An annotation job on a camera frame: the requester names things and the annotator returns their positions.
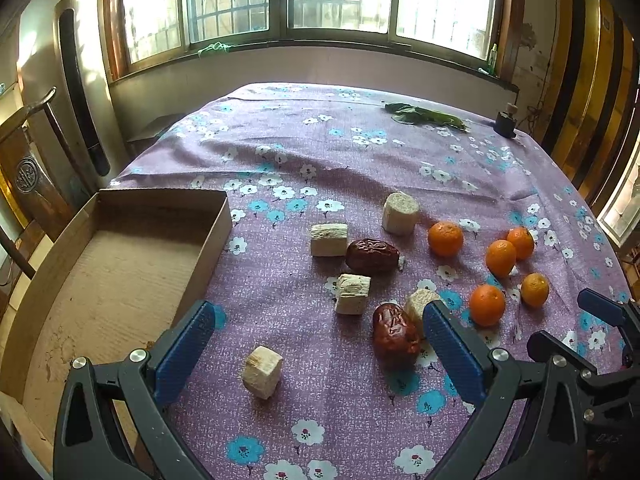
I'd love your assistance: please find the brown cardboard box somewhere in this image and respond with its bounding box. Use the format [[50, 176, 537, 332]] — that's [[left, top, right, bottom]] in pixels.
[[1, 188, 232, 471]]

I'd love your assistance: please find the green cloth on sill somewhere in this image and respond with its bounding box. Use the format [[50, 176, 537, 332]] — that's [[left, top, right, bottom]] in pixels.
[[198, 41, 232, 58]]

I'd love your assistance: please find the yellowish tangerine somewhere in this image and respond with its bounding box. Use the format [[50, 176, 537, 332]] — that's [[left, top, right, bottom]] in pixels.
[[521, 273, 549, 309]]

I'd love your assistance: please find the window with metal frame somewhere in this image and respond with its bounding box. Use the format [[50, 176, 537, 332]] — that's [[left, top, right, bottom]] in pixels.
[[103, 0, 506, 79]]

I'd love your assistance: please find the green leafy vegetable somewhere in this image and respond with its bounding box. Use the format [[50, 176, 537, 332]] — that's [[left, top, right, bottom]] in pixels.
[[384, 103, 466, 131]]

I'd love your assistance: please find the green bottle on sill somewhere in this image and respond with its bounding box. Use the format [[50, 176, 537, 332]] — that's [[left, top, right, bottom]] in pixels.
[[487, 44, 498, 76]]

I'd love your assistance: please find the white sugarcane cube front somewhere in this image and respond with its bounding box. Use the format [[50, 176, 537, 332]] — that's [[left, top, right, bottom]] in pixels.
[[241, 346, 283, 400]]

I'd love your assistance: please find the white sugarcane chunk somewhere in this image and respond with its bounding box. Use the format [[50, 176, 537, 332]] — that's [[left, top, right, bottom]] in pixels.
[[310, 223, 348, 257], [335, 274, 371, 315]]

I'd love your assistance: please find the purple floral tablecloth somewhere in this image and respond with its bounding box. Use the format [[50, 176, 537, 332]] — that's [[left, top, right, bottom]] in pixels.
[[114, 84, 629, 479]]

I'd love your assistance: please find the dark red jujube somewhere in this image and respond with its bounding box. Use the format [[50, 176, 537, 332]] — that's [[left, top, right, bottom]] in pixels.
[[345, 238, 400, 275]]

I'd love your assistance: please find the tall standing air conditioner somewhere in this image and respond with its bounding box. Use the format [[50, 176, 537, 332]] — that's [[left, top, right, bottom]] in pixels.
[[53, 0, 129, 188]]

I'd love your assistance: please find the small dark bottle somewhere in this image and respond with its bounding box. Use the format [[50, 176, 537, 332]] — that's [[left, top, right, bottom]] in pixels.
[[494, 103, 518, 139]]

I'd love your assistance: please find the round white sugarcane piece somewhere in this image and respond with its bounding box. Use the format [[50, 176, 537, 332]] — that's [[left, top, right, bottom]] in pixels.
[[382, 192, 420, 236]]

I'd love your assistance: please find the wooden chair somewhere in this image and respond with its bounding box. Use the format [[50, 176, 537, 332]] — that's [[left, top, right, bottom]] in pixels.
[[0, 86, 97, 281]]

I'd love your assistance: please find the orange tangerine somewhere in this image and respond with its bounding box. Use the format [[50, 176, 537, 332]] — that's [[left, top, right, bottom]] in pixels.
[[506, 226, 536, 261], [485, 240, 516, 278], [469, 284, 506, 327], [427, 221, 464, 258]]

